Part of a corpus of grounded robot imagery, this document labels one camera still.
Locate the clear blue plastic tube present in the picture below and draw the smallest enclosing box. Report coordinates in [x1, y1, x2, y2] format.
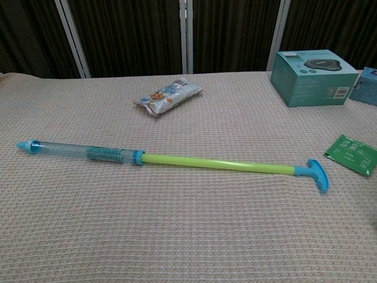
[16, 139, 147, 166]

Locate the white snack bag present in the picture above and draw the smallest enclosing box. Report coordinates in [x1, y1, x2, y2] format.
[133, 77, 204, 116]

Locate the beige woven tablecloth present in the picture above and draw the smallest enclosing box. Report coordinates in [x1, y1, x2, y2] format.
[0, 70, 377, 283]

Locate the teal speaker product box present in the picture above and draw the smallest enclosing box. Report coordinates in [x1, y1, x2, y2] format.
[270, 49, 360, 108]

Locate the green sachet packet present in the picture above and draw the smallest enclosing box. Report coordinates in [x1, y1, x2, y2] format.
[323, 134, 377, 178]

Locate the light blue cardboard box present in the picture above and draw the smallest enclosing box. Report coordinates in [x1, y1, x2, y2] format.
[348, 66, 377, 107]

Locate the white screen frame post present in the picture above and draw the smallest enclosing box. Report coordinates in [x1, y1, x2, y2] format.
[54, 0, 91, 79]
[178, 0, 194, 74]
[266, 0, 293, 71]

